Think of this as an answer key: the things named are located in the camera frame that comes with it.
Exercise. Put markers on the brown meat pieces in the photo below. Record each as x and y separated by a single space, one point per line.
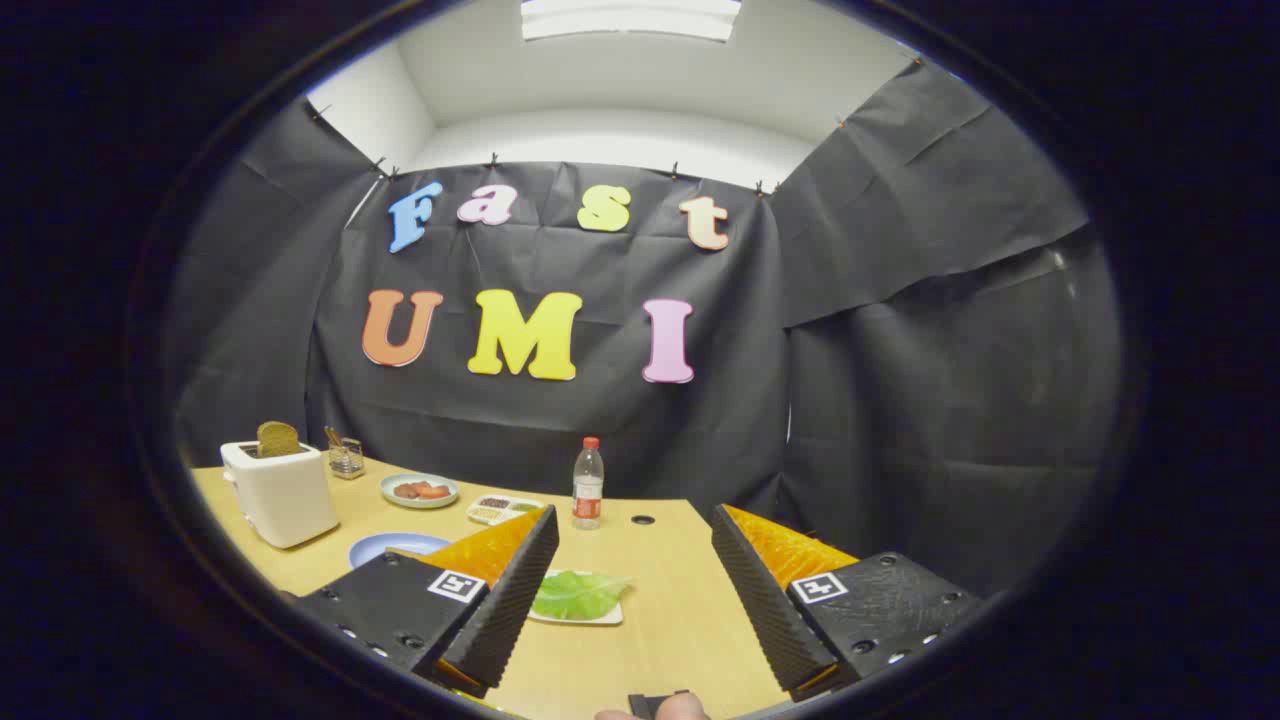
408 491

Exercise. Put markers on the small pale green plate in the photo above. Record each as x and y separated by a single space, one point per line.
445 501

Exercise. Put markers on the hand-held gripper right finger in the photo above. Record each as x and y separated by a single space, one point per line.
765 610

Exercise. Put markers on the black backdrop cloth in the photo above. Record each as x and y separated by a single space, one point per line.
560 440

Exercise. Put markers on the ceiling light panel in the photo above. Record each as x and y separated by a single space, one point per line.
630 18

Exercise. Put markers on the round blue plate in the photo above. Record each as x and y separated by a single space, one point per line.
385 550

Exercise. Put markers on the white divided grain tray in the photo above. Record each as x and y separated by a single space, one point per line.
495 510

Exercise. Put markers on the brown toast bread slice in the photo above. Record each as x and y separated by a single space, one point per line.
277 440

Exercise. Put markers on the red tomato slice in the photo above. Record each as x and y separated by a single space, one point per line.
435 491

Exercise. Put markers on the white square plate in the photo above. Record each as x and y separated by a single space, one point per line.
603 618

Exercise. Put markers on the white toaster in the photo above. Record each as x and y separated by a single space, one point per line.
285 495

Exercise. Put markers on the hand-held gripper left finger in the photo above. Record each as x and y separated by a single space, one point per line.
510 610

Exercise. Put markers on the green lettuce leaf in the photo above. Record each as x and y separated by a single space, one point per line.
575 597

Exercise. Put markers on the clear bottle red cap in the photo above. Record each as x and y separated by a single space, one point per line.
588 490

